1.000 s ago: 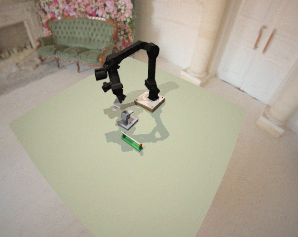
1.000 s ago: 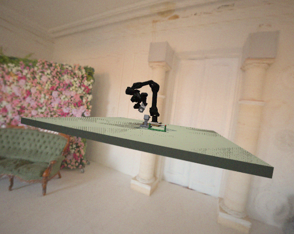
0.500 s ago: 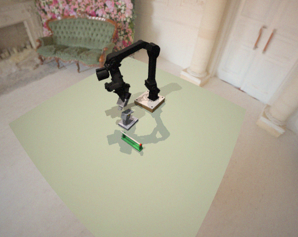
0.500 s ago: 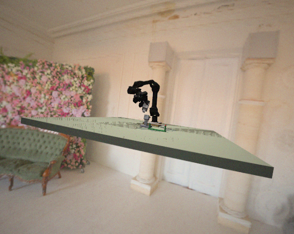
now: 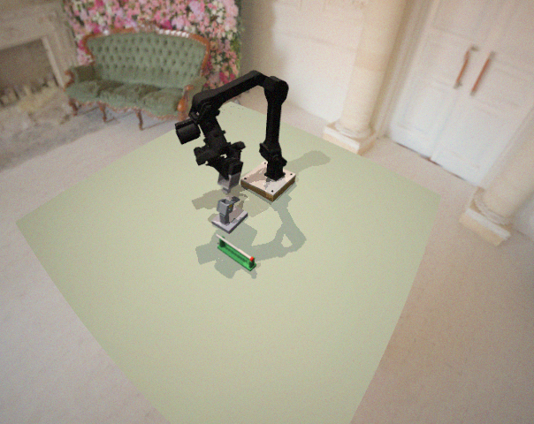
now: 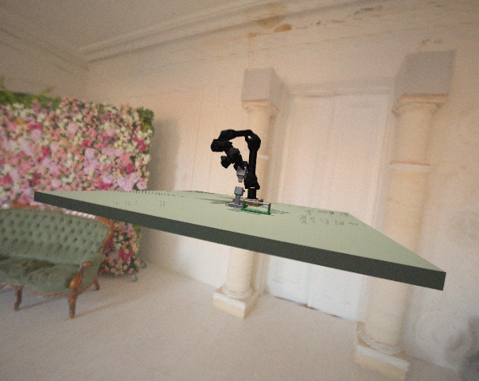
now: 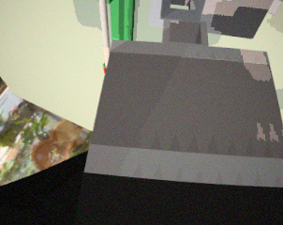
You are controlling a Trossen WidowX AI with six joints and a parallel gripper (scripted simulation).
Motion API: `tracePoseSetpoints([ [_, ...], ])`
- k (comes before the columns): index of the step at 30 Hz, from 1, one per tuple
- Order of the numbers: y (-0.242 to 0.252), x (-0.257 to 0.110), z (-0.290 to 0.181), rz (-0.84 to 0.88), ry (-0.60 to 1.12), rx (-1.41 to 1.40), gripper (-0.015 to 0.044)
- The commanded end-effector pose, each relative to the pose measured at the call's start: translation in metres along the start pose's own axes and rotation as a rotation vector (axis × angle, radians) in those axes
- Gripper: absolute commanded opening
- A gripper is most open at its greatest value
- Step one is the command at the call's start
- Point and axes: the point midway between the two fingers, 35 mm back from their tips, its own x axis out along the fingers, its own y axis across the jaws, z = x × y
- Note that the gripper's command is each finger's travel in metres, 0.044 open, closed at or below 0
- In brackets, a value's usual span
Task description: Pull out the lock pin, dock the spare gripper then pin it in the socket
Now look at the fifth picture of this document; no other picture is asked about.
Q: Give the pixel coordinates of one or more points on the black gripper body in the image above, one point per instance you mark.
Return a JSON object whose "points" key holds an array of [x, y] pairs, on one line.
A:
{"points": [[217, 143]]}

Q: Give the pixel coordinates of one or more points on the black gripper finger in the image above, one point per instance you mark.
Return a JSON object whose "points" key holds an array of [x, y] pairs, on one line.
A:
{"points": [[235, 155], [219, 164]]}

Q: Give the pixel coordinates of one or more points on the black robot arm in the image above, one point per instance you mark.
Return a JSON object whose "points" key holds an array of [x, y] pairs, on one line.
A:
{"points": [[208, 102]]}

